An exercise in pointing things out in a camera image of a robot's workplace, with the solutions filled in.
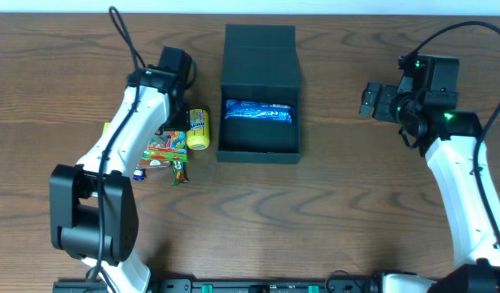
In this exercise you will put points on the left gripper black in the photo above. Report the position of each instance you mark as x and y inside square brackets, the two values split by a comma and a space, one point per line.
[181, 120]

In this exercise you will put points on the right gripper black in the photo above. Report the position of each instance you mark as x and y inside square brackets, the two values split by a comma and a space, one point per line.
[380, 102]

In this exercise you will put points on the yellow mentos candy tube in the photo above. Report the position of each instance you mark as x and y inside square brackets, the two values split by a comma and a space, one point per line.
[198, 137]

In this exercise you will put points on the gummy worms candy bag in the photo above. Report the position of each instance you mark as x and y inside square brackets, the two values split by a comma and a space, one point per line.
[167, 146]

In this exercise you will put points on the blue cookie package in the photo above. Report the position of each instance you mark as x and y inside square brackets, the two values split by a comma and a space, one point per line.
[236, 109]

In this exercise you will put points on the dark green gift box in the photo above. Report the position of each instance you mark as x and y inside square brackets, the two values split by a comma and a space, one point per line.
[260, 65]

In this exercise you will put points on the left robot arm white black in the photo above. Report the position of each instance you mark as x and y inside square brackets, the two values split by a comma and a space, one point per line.
[93, 214]

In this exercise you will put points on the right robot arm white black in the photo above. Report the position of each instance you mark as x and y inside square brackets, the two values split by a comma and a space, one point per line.
[449, 140]

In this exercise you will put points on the kitkat chocolate bar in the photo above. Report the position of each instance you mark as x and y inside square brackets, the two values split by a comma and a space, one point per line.
[179, 173]

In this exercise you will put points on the brown chocolate milk carton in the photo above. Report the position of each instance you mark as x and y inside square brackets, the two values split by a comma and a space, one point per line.
[148, 164]

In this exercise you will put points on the small blue wrapped candy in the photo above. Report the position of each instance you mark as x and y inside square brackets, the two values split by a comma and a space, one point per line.
[139, 174]

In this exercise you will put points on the yellow green snack packet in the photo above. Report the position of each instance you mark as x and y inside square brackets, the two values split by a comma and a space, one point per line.
[105, 126]

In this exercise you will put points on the black mounting rail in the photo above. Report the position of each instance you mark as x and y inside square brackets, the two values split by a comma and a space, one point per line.
[339, 285]

